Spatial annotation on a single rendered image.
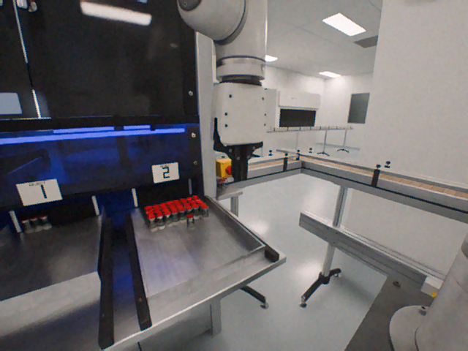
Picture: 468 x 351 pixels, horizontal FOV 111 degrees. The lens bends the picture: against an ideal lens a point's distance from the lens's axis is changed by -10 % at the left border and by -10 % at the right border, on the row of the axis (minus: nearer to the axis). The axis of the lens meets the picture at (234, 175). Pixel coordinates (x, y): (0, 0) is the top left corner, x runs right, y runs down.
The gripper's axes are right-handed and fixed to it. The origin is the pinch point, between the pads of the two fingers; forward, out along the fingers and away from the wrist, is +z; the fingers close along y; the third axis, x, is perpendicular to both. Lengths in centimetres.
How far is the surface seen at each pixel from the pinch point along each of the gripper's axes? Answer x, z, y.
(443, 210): 24, 23, -82
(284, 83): -495, -135, -535
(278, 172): -46, 22, -60
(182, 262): -6.1, 22.1, 11.5
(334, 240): -17, 63, -85
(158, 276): -4.8, 22.1, 17.2
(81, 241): -27.7, 22.1, 33.6
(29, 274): -19, 22, 43
